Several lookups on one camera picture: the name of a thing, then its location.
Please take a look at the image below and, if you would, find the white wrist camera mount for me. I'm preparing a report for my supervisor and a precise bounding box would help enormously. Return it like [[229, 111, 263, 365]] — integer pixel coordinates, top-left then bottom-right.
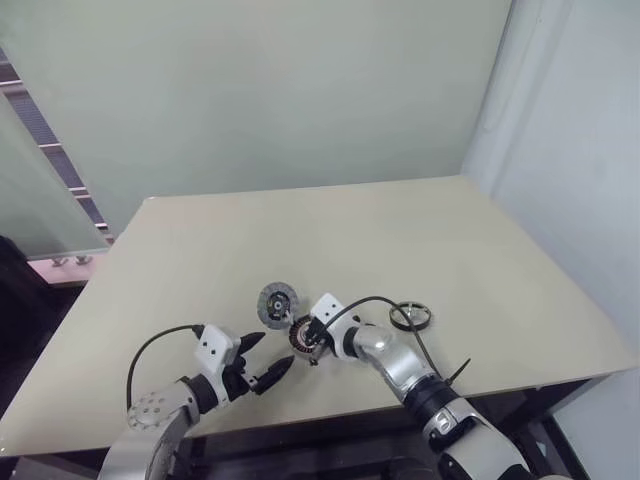
[[309, 293, 362, 359], [192, 323, 241, 407]]

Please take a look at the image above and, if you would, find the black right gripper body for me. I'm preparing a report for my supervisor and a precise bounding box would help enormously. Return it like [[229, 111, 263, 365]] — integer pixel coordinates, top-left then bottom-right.
[[305, 318, 336, 364]]

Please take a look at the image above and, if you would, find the black rounded object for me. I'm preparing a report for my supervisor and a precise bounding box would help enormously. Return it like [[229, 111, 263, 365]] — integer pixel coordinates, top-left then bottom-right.
[[0, 233, 54, 351]]

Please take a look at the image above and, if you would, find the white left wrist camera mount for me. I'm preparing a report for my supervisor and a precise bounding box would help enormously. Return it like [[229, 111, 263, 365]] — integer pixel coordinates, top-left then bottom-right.
[[192, 323, 241, 407]]

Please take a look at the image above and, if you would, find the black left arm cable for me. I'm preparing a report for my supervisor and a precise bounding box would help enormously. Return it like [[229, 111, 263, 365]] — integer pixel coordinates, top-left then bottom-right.
[[127, 324, 206, 406]]

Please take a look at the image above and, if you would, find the black spoked rotor ring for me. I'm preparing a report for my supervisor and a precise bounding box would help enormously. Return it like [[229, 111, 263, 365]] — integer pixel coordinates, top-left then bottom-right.
[[388, 299, 432, 331]]

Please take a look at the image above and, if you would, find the grey round motor lid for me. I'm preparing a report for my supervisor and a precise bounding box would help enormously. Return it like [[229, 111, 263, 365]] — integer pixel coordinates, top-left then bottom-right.
[[255, 282, 301, 331]]

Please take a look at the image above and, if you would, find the frosted glass panel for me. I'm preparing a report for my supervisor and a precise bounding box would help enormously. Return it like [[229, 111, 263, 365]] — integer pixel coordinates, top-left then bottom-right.
[[0, 89, 111, 261]]

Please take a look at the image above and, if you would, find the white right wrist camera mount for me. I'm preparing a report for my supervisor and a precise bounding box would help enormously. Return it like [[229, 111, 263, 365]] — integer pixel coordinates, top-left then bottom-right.
[[309, 293, 362, 359]]

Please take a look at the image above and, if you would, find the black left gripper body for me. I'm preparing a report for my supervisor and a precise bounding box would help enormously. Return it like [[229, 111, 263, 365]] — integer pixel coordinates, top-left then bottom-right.
[[222, 349, 261, 402]]

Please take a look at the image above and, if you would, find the black cable tie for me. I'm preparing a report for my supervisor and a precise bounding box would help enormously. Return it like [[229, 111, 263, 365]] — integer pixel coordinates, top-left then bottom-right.
[[442, 357, 472, 389]]

